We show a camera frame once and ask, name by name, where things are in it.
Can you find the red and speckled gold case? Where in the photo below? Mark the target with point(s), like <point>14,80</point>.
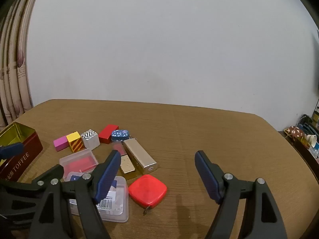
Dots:
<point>126,164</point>

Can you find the brown patterned pouch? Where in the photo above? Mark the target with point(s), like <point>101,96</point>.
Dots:
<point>294,132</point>

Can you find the clear box with red insert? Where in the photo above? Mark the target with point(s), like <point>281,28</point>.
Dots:
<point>77,160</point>

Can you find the red wooden block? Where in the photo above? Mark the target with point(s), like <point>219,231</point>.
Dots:
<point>107,134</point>

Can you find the small blue patterned tin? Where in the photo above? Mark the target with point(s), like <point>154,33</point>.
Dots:
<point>120,134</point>

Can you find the silver rectangular metal case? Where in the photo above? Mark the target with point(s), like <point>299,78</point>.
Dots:
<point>139,155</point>

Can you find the beige printed curtain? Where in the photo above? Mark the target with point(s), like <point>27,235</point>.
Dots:
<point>15,67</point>

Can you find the white block with zigzag print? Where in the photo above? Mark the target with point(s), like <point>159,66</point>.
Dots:
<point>90,139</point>

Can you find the white paper cup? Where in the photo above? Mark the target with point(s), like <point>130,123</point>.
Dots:
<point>311,140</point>

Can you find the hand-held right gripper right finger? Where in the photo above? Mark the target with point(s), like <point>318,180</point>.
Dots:
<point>206,176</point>

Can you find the red tin box gold inside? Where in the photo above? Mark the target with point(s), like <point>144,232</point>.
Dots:
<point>25,151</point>

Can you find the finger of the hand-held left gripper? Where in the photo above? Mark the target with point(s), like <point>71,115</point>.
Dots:
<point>22,189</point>
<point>11,149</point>

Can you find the clear plastic box with label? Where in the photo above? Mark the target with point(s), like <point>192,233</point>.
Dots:
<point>117,204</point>

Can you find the yellow block with red stripes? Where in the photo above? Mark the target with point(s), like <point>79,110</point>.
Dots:
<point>74,142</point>

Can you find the pink wooden block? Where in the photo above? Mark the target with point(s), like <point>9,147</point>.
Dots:
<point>60,144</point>

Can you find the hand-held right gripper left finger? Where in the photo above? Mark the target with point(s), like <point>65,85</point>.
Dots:
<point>107,176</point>

